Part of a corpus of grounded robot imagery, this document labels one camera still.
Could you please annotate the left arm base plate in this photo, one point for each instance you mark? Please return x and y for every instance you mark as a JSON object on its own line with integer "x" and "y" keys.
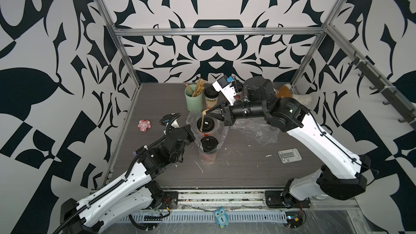
{"x": 167, "y": 200}

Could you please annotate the single wooden stirrer stick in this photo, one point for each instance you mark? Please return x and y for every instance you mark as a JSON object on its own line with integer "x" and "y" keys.
{"x": 202, "y": 119}

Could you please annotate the red milk tea cup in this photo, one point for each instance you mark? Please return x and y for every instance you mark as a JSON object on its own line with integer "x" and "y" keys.
{"x": 208, "y": 150}
{"x": 209, "y": 126}

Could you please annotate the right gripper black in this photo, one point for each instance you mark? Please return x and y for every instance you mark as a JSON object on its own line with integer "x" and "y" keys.
{"x": 226, "y": 113}

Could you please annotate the green cup holder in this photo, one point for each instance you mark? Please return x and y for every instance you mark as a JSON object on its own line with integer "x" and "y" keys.
{"x": 193, "y": 103}

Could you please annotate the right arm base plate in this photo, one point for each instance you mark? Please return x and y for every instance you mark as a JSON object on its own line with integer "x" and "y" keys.
{"x": 277, "y": 200}

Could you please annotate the clear plastic bag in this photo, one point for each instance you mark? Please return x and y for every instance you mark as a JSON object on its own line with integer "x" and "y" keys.
{"x": 220, "y": 132}
{"x": 258, "y": 130}

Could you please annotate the blue owl number tag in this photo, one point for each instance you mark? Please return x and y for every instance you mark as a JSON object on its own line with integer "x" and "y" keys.
{"x": 221, "y": 217}

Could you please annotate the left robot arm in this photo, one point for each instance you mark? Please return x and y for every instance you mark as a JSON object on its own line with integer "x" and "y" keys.
{"x": 134, "y": 190}

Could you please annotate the cream milk tea cup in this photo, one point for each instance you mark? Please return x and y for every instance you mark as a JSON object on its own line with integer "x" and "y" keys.
{"x": 211, "y": 97}

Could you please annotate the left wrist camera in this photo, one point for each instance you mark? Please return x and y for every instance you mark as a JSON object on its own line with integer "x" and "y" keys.
{"x": 169, "y": 119}

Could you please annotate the white teddy bear brown hoodie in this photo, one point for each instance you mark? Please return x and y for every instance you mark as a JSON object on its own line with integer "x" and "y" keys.
{"x": 285, "y": 92}

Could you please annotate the aluminium front rail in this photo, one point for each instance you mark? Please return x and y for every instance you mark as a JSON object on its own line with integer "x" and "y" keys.
{"x": 242, "y": 198}

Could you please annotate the pink pig toy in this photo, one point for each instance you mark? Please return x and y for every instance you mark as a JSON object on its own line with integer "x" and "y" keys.
{"x": 144, "y": 125}

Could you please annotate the wall hook rack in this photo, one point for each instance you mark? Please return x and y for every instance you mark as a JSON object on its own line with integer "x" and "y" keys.
{"x": 379, "y": 83}

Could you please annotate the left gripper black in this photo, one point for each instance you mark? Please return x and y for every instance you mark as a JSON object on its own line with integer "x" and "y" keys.
{"x": 184, "y": 130}

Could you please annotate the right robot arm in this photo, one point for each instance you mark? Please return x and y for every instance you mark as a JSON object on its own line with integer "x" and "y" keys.
{"x": 341, "y": 177}

